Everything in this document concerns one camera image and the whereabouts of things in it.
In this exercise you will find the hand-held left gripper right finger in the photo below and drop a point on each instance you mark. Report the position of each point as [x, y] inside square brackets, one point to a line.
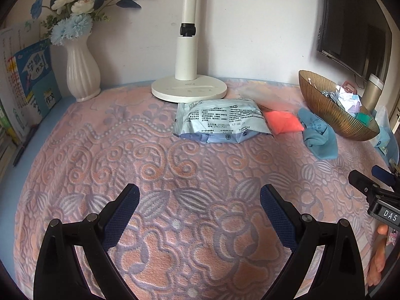
[278, 218]

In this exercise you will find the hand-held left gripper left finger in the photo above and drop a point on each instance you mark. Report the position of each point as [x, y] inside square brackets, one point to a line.
[120, 218]

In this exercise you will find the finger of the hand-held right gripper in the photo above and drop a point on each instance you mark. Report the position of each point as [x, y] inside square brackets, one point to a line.
[384, 175]
[364, 182]

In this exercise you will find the wrappers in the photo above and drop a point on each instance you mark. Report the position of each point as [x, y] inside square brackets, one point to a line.
[348, 100]

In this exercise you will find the amber glass bowl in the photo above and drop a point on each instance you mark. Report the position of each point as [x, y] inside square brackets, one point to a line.
[325, 109]

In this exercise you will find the black and white scrunchie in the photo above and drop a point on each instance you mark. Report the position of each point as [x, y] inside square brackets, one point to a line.
[328, 94]

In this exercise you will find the person's right hand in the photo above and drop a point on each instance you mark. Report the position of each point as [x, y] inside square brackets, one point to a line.
[376, 265]

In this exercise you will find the teal sock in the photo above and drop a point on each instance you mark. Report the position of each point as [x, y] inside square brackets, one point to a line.
[322, 140]

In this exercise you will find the gold thermos bottle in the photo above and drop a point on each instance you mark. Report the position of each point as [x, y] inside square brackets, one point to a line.
[373, 93]

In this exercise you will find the pink floral blanket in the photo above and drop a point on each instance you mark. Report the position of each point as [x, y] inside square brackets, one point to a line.
[187, 168]

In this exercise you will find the coral pink pad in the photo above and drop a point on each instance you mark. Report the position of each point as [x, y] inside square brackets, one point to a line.
[281, 123]

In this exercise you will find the light blue mask package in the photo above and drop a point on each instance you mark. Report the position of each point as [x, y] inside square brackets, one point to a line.
[218, 118]

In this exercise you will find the row of upright books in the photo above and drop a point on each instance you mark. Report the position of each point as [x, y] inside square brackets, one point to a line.
[4, 131]

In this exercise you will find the white ribbed vase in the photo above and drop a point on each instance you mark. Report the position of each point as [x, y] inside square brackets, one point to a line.
[82, 68]

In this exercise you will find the blue illustrated book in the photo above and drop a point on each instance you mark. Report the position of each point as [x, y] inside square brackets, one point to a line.
[34, 78]

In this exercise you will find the white desk lamp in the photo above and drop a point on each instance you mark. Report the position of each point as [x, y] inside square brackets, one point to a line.
[187, 53]

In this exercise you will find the white printed booklet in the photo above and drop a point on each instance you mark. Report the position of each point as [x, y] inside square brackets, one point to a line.
[9, 68]

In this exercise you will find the blue and white artificial flowers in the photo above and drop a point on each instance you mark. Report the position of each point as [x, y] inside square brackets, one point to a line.
[73, 25]

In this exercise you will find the black wall television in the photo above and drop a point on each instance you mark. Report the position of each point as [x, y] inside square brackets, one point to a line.
[353, 12]

